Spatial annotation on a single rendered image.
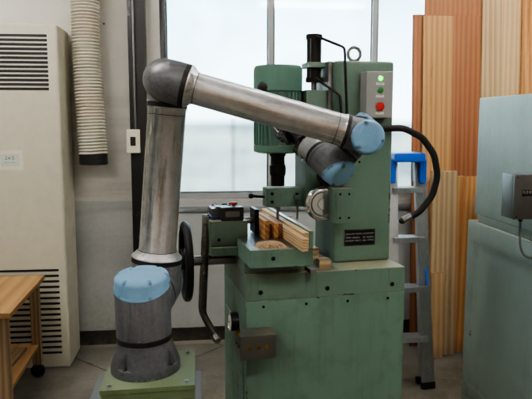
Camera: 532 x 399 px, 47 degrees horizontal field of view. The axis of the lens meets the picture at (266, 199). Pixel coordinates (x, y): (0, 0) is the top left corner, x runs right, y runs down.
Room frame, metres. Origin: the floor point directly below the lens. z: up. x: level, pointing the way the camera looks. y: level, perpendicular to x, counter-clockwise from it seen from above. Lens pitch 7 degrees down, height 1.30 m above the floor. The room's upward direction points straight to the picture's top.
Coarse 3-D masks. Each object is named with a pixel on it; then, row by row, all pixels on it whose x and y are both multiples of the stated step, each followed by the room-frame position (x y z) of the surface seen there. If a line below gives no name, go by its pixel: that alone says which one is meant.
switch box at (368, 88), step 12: (372, 72) 2.14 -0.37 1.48; (384, 72) 2.15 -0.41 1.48; (360, 84) 2.19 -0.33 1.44; (372, 84) 2.14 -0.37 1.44; (384, 84) 2.15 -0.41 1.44; (360, 96) 2.19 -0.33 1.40; (372, 96) 2.14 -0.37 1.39; (384, 96) 2.15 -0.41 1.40; (360, 108) 2.18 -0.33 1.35; (372, 108) 2.14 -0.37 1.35; (384, 108) 2.15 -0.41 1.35
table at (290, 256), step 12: (240, 240) 2.09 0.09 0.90; (252, 240) 2.09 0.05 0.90; (264, 240) 2.09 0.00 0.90; (276, 240) 2.09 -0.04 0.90; (216, 252) 2.10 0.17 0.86; (228, 252) 2.11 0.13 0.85; (240, 252) 2.08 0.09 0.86; (252, 252) 1.92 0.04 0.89; (264, 252) 1.93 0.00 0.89; (276, 252) 1.94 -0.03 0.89; (288, 252) 1.94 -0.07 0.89; (300, 252) 1.95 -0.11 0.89; (312, 252) 1.96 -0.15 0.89; (252, 264) 1.92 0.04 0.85; (264, 264) 1.93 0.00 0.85; (276, 264) 1.94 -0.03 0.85; (288, 264) 1.94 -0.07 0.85; (300, 264) 1.95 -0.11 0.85; (312, 264) 1.96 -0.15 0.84
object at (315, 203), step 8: (312, 192) 2.13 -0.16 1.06; (320, 192) 2.13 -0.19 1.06; (328, 192) 2.14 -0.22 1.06; (312, 200) 2.13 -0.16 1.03; (320, 200) 2.13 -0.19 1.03; (328, 200) 2.14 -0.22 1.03; (312, 208) 2.13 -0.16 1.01; (320, 208) 2.14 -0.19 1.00; (328, 208) 2.14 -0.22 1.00; (312, 216) 2.13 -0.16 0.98; (320, 216) 2.13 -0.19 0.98; (328, 216) 2.14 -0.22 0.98
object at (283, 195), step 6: (270, 186) 2.26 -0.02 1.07; (276, 186) 2.26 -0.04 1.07; (282, 186) 2.26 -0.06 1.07; (288, 186) 2.26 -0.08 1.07; (294, 186) 2.26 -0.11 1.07; (264, 192) 2.22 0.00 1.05; (270, 192) 2.20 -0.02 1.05; (276, 192) 2.20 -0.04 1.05; (282, 192) 2.21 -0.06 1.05; (288, 192) 2.21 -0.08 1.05; (294, 192) 2.22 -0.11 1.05; (300, 192) 2.22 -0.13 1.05; (264, 198) 2.22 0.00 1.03; (270, 198) 2.20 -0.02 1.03; (276, 198) 2.20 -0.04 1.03; (282, 198) 2.21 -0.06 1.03; (288, 198) 2.21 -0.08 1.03; (300, 198) 2.22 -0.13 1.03; (264, 204) 2.22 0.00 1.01; (270, 204) 2.20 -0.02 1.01; (276, 204) 2.20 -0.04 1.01; (282, 204) 2.21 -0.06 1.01; (288, 204) 2.21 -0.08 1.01; (294, 204) 2.22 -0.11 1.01; (300, 204) 2.22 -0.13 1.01; (276, 210) 2.23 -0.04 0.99
